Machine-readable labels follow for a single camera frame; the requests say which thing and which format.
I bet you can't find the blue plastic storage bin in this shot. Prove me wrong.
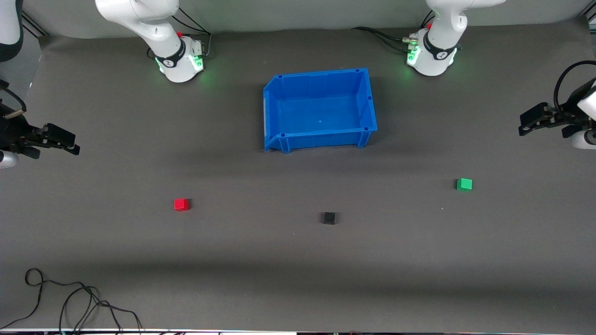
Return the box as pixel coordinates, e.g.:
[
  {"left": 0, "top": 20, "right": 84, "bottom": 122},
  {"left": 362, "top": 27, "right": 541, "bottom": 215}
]
[{"left": 263, "top": 68, "right": 378, "bottom": 154}]

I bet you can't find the dark grey table mat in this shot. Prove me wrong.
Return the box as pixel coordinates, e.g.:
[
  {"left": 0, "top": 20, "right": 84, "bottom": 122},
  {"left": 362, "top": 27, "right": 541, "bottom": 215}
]
[{"left": 0, "top": 19, "right": 596, "bottom": 334}]

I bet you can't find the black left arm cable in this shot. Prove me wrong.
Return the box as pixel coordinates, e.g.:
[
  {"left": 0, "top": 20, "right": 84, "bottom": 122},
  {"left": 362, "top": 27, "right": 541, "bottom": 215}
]
[{"left": 553, "top": 60, "right": 596, "bottom": 112}]

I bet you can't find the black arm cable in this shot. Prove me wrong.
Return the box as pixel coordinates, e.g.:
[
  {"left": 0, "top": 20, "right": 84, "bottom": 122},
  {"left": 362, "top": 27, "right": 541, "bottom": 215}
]
[
  {"left": 553, "top": 60, "right": 596, "bottom": 112},
  {"left": 0, "top": 79, "right": 27, "bottom": 121}
]

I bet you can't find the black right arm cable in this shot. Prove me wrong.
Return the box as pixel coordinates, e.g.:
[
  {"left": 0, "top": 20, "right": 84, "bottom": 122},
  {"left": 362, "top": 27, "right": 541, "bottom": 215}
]
[{"left": 0, "top": 79, "right": 27, "bottom": 121}]

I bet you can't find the dark metal frame rail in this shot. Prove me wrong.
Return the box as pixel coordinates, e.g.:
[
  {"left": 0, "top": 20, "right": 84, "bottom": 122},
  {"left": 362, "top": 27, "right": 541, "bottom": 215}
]
[{"left": 21, "top": 12, "right": 48, "bottom": 38}]

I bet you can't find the thin black looped cable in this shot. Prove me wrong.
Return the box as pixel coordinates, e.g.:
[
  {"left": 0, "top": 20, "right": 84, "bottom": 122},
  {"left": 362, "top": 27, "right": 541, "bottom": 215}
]
[{"left": 0, "top": 268, "right": 101, "bottom": 329}]

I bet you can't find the thin black loose cable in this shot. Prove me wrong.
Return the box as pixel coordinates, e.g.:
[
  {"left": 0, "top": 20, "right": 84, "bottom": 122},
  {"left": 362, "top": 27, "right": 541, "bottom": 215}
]
[{"left": 59, "top": 285, "right": 143, "bottom": 335}]

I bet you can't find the black right base cable bundle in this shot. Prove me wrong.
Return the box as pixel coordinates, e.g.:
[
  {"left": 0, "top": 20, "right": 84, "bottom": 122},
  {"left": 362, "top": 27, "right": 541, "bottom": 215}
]
[{"left": 148, "top": 7, "right": 213, "bottom": 61}]

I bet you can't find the black base cable bundle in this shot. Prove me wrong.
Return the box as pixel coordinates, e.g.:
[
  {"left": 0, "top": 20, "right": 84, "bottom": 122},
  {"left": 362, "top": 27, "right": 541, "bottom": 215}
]
[
  {"left": 148, "top": 7, "right": 213, "bottom": 61},
  {"left": 352, "top": 27, "right": 417, "bottom": 53}
]

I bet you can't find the black left base cable bundle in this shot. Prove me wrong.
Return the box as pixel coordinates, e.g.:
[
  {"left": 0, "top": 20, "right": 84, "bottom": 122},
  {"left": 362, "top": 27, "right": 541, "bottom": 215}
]
[{"left": 352, "top": 27, "right": 417, "bottom": 53}]

